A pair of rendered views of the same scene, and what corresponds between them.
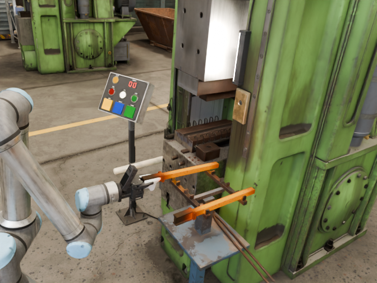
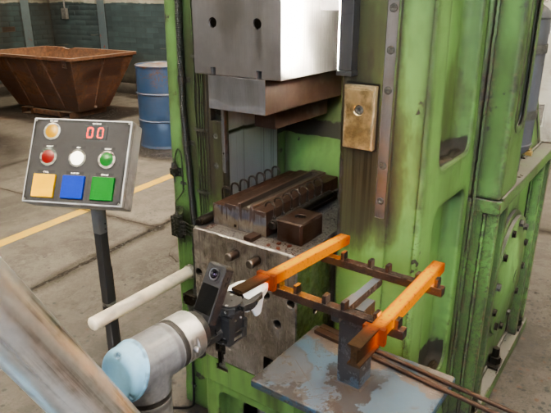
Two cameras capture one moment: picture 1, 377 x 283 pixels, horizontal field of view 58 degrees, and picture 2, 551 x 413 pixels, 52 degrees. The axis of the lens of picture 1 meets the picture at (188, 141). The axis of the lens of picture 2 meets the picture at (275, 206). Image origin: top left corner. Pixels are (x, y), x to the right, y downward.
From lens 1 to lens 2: 63 cm
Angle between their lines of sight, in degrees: 19
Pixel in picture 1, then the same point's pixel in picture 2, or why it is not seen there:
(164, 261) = not seen: outside the picture
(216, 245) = (400, 397)
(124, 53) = not seen: outside the picture
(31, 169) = (20, 302)
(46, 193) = (69, 365)
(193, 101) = (231, 142)
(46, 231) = not seen: outside the picture
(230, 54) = (314, 25)
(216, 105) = (266, 148)
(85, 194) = (138, 352)
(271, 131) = (431, 151)
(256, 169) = (414, 233)
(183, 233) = (322, 396)
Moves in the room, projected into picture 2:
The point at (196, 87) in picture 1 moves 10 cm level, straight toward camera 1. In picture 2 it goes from (262, 97) to (274, 104)
